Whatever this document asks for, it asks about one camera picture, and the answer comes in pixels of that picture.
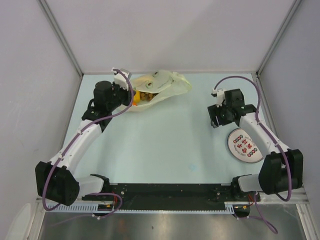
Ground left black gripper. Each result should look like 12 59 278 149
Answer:
107 81 136 112

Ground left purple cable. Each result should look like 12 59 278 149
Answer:
41 68 135 227

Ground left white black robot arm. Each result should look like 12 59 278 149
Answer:
35 79 135 212

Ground yellow fake bell pepper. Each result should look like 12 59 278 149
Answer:
132 90 141 106

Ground white slotted cable duct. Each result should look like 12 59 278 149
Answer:
46 201 237 215

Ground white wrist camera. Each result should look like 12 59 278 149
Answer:
112 68 132 91
211 88 226 108

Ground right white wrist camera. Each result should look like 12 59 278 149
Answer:
211 88 226 108

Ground white plate red characters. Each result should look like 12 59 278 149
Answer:
227 128 263 164

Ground pale yellow plastic bag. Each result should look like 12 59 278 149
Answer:
127 70 192 112

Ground aluminium frame rails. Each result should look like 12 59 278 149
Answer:
259 187 311 205

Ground brown fake longan bunch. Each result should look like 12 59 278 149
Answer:
140 92 158 102

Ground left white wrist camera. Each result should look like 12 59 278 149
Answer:
112 68 132 91

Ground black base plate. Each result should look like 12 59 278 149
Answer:
81 182 261 211

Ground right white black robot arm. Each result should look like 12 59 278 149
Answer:
207 89 304 201

